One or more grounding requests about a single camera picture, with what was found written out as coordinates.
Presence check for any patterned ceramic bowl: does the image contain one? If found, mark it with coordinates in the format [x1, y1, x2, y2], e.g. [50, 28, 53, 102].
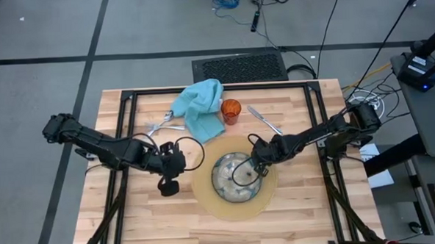
[209, 150, 265, 205]

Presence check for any round woven tan placemat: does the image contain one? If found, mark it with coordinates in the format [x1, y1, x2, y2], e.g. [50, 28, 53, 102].
[188, 133, 281, 224]

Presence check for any silver metal table knife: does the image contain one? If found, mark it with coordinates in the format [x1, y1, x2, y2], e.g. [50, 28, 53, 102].
[246, 104, 284, 137]

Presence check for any orange translucent plastic cup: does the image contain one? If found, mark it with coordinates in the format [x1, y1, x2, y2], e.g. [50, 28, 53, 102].
[220, 98, 243, 126]

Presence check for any teal cloth napkin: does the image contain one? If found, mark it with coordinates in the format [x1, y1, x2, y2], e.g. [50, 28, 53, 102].
[169, 77, 227, 146]

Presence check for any white paper sheet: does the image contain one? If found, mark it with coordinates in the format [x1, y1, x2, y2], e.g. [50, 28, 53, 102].
[358, 142, 396, 190]

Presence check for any black stand leg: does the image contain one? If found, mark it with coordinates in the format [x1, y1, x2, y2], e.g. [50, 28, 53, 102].
[409, 22, 435, 61]
[362, 133, 428, 178]

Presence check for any black power strip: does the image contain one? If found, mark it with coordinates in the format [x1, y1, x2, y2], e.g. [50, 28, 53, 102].
[249, 9, 263, 33]

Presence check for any black device with blue light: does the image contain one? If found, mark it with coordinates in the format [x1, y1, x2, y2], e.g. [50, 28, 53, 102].
[396, 51, 435, 93]

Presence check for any grey desk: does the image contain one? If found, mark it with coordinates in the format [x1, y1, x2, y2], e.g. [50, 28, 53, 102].
[389, 51, 435, 244]

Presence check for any left gripper black cable loop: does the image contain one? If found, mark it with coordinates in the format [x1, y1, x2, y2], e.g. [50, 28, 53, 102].
[173, 135, 206, 173]

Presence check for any black aluminium table frame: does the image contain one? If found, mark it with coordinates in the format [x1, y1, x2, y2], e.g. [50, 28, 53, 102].
[68, 77, 387, 244]

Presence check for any black coiled cable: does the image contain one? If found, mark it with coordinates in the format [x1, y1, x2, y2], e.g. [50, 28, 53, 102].
[287, 62, 319, 82]

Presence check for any yellow cable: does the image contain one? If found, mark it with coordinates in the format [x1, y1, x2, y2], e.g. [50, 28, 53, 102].
[342, 62, 395, 91]

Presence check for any long black floor cable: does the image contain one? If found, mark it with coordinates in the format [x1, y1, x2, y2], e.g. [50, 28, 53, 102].
[313, 0, 349, 80]

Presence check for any thin black diagonal cable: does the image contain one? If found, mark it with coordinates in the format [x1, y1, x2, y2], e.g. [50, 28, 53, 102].
[342, 0, 435, 101]

